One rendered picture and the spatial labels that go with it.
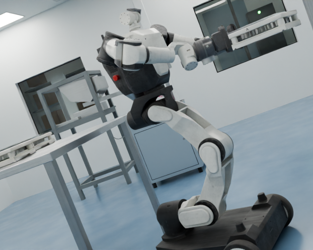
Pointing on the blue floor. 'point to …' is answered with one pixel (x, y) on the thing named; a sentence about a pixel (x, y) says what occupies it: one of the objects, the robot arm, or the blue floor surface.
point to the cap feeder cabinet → (165, 152)
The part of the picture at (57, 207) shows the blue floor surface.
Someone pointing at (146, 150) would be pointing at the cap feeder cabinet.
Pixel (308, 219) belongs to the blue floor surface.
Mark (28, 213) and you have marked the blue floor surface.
